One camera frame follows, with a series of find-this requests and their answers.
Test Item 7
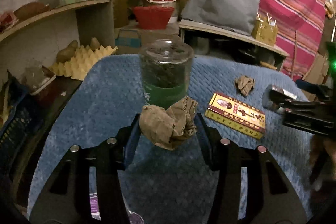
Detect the wooden wall shelf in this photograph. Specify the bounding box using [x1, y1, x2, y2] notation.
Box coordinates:
[0, 0, 116, 49]

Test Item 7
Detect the blue fuzzy table mat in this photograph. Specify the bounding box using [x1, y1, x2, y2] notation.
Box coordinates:
[28, 55, 312, 223]

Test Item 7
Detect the small crumpled brown paper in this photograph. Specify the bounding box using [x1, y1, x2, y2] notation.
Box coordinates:
[235, 75, 255, 97]

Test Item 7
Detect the yellow red flat box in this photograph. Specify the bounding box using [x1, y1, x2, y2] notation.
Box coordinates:
[205, 92, 266, 139]

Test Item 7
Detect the yellow egg tray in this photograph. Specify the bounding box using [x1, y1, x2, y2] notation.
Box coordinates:
[49, 46, 118, 81]

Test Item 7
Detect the purple small packet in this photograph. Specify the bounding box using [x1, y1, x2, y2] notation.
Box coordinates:
[89, 189, 145, 223]

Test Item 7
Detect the brown paper ball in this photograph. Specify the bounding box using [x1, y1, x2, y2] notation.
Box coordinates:
[139, 96, 198, 151]

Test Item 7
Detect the glass jar green label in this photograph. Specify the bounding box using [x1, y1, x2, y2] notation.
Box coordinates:
[139, 37, 194, 109]

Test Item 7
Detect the wooden low shelf table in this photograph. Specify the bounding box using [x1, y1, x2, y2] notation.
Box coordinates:
[179, 19, 289, 71]

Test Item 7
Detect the red plastic bowl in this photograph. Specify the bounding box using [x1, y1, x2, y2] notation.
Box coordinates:
[132, 6, 174, 30]

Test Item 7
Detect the grey cushion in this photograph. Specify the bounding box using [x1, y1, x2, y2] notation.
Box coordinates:
[181, 0, 260, 36]

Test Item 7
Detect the clear jar with brown contents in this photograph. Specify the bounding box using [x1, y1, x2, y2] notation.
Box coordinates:
[262, 85, 298, 115]

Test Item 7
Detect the yellow chopstick holder box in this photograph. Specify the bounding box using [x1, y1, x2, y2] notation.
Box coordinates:
[251, 13, 278, 46]

